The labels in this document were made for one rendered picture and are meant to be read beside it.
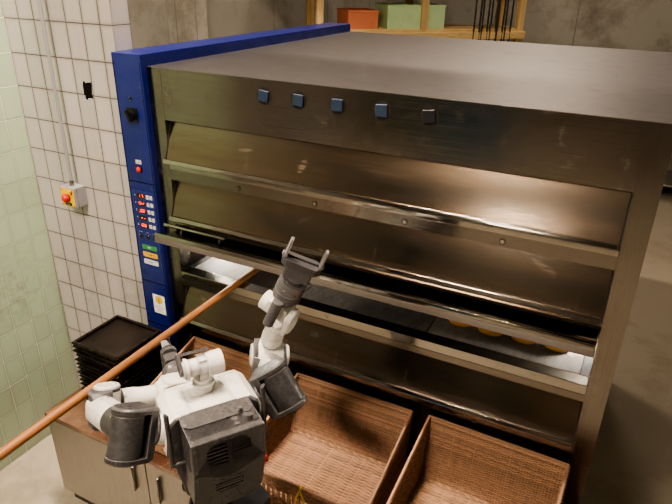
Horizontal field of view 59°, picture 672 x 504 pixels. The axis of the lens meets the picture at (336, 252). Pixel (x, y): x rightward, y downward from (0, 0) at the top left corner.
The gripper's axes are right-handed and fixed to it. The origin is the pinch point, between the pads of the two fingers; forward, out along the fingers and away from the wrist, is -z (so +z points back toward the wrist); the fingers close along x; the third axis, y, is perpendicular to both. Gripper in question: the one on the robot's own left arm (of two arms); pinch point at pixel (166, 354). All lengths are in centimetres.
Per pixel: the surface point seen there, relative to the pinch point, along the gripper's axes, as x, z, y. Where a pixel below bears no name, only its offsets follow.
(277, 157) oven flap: -62, -20, 55
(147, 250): -7, -77, 11
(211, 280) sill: 1, -51, 33
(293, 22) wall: -69, -502, 284
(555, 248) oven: -47, 68, 114
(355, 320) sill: 2, 9, 74
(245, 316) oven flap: 16, -37, 43
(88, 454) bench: 75, -49, -32
